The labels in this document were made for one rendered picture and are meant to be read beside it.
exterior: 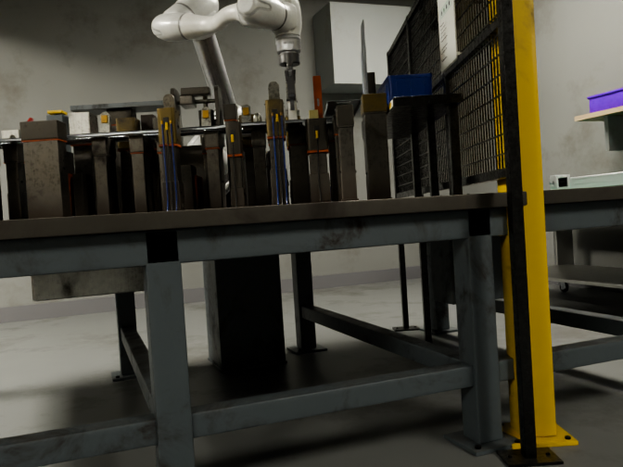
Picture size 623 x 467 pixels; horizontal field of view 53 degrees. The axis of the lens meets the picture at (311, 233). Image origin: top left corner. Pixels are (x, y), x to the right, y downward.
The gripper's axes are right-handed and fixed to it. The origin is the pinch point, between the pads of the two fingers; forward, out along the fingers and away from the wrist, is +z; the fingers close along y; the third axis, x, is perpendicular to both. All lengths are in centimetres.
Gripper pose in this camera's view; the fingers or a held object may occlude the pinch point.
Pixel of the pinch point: (292, 111)
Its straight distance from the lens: 226.3
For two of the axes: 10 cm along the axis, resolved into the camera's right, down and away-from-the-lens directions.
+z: 0.6, 10.0, 0.3
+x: 10.0, -0.6, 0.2
